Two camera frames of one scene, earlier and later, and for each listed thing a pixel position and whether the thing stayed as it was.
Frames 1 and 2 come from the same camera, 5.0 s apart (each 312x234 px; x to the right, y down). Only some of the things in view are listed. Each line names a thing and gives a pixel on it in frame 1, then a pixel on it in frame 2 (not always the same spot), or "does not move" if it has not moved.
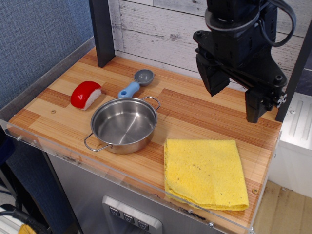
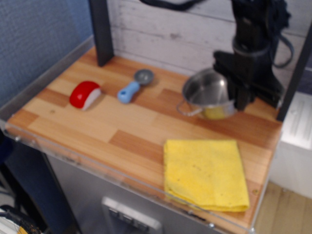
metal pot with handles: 123,125 to 217,103
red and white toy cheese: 84,94 does not move
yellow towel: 205,173 does not move
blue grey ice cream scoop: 143,77 does not move
